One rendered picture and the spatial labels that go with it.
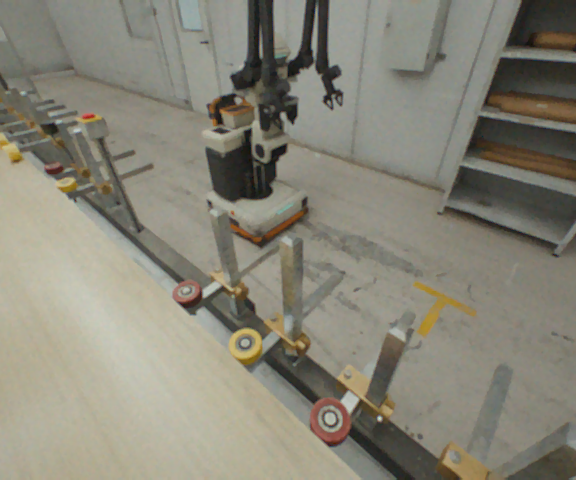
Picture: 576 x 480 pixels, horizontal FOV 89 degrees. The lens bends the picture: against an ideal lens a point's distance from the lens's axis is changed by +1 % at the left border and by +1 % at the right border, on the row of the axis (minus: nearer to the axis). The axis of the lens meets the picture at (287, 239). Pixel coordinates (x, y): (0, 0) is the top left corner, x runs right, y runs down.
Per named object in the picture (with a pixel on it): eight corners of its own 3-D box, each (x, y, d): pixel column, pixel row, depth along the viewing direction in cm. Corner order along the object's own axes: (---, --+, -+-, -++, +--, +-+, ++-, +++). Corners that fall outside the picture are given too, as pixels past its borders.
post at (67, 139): (101, 202, 174) (60, 118, 144) (104, 204, 172) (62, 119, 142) (95, 204, 172) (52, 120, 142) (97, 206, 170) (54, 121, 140)
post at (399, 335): (360, 419, 83) (397, 315, 52) (371, 428, 81) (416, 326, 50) (353, 429, 81) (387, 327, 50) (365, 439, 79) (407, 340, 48)
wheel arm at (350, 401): (403, 316, 90) (406, 307, 87) (413, 322, 88) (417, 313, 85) (314, 440, 65) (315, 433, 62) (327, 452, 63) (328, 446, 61)
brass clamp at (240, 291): (224, 274, 102) (222, 264, 99) (251, 294, 95) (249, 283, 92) (210, 284, 98) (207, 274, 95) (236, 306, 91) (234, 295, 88)
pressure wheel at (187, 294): (205, 325, 88) (196, 300, 81) (178, 325, 88) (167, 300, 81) (210, 303, 94) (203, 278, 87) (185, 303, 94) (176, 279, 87)
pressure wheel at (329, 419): (340, 465, 61) (346, 448, 54) (303, 450, 63) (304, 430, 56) (348, 425, 67) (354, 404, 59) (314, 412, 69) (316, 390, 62)
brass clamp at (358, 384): (347, 371, 77) (349, 361, 74) (395, 408, 70) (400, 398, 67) (333, 389, 74) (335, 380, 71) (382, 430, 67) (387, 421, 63)
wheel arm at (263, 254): (282, 242, 115) (281, 233, 112) (288, 245, 113) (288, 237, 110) (184, 312, 90) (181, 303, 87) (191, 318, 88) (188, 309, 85)
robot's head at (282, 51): (243, 54, 173) (253, 32, 161) (268, 50, 185) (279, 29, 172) (257, 75, 174) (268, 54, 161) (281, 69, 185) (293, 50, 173)
